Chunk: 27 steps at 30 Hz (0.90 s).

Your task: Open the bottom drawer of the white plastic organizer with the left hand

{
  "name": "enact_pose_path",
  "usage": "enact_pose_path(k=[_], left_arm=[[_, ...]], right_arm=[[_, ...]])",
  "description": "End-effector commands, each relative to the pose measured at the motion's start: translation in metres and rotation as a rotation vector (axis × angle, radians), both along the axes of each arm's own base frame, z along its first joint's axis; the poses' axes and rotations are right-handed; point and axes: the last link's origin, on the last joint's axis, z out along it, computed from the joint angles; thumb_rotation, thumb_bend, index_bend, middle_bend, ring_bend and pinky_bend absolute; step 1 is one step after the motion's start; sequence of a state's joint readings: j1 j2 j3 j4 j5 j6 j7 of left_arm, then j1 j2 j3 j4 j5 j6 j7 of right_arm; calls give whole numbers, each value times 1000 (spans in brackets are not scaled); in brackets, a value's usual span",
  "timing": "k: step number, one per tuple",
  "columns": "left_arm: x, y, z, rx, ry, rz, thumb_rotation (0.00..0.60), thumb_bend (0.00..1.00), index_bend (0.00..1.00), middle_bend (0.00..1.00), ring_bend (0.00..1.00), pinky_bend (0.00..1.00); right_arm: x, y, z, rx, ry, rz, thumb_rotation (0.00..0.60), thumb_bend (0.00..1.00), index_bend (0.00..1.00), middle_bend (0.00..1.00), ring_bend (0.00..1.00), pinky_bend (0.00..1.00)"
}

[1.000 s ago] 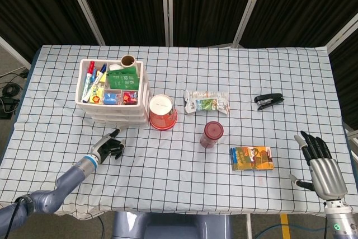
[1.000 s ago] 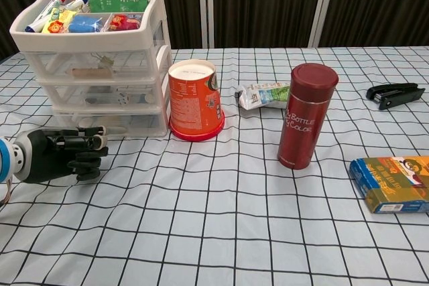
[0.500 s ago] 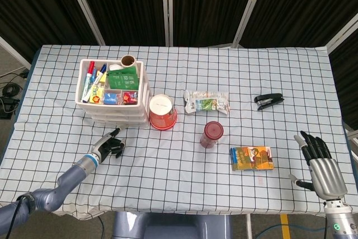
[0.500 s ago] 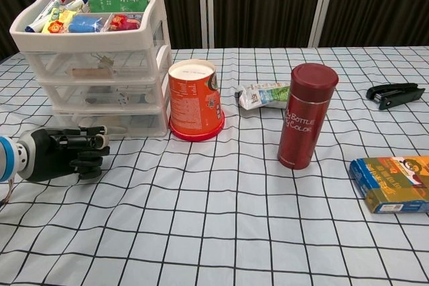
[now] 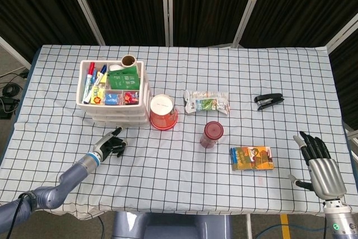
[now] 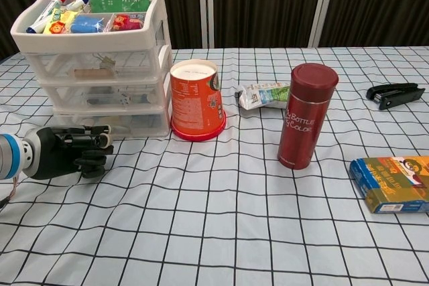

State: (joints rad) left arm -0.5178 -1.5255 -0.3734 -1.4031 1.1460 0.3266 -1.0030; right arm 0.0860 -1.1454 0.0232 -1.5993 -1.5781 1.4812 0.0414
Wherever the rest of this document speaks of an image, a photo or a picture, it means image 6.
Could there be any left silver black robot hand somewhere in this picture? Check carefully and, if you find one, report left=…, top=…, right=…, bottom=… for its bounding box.
left=21, top=124, right=115, bottom=181

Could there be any clear plastic drawer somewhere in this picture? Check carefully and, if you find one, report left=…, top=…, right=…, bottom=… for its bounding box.
left=40, top=81, right=168, bottom=110
left=53, top=109, right=169, bottom=138
left=25, top=50, right=162, bottom=81

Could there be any brown flat block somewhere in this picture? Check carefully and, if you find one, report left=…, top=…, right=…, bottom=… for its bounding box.
left=73, top=68, right=113, bottom=80

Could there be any silver binder clip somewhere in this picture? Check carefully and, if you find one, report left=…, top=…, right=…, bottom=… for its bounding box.
left=99, top=56, right=117, bottom=71

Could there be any yellow lion snack packet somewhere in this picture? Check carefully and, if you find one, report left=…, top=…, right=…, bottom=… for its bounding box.
left=43, top=7, right=80, bottom=35

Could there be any blue small packet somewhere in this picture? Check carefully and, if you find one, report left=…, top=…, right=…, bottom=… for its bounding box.
left=70, top=14, right=105, bottom=34

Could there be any red-capped white marker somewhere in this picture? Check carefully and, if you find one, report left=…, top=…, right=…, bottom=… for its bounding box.
left=25, top=0, right=74, bottom=34

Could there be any red small packet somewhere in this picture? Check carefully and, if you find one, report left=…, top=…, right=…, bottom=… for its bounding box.
left=112, top=13, right=143, bottom=31

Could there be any blue-capped white marker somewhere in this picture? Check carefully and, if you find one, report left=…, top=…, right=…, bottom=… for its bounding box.
left=65, top=0, right=90, bottom=11

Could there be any orange paper cup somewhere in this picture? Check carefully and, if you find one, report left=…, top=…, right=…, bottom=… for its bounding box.
left=169, top=59, right=228, bottom=142

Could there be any white green snack packet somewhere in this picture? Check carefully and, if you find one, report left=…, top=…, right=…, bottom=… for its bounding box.
left=234, top=81, right=292, bottom=111

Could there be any red thermos bottle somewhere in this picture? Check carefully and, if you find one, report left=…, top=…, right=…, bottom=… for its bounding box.
left=277, top=62, right=339, bottom=170

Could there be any black folding screen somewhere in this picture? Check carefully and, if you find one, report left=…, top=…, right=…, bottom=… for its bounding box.
left=0, top=0, right=429, bottom=61

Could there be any orange blue cardboard box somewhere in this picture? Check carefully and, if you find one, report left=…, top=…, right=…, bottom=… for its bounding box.
left=349, top=155, right=429, bottom=214

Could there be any black stapler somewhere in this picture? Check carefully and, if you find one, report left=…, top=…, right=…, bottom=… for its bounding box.
left=365, top=82, right=426, bottom=111

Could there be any white plastic drawer organizer frame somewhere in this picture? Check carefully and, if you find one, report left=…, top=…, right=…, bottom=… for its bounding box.
left=9, top=0, right=174, bottom=139

